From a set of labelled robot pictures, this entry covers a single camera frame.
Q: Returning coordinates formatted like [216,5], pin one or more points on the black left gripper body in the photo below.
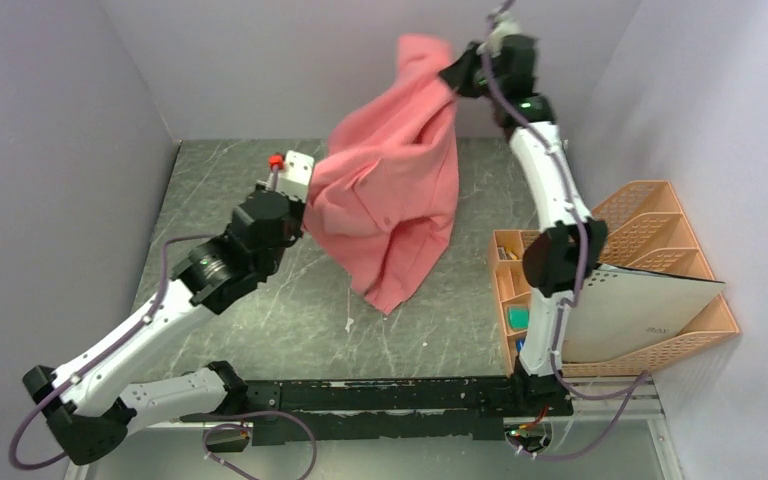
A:
[294,221]

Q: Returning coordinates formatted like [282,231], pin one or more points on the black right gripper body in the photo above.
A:
[483,88]

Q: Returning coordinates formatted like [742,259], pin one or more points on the pink zip-up jacket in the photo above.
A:
[383,201]

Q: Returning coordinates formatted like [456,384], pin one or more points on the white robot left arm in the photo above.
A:
[91,403]

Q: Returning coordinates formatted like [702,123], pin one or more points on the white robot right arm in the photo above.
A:
[570,240]

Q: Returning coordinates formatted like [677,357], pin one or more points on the orange plastic desk organizer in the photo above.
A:
[648,230]

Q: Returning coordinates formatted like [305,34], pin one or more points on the green eraser in organizer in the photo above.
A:
[518,317]

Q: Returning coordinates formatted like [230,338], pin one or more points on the white folder in organizer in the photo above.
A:
[622,310]

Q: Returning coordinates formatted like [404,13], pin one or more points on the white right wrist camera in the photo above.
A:
[499,26]

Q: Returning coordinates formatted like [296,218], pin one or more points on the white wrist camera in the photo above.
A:
[290,174]
[499,26]

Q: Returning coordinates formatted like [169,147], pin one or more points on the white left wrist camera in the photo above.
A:
[290,174]

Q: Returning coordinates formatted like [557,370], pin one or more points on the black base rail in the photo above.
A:
[479,407]

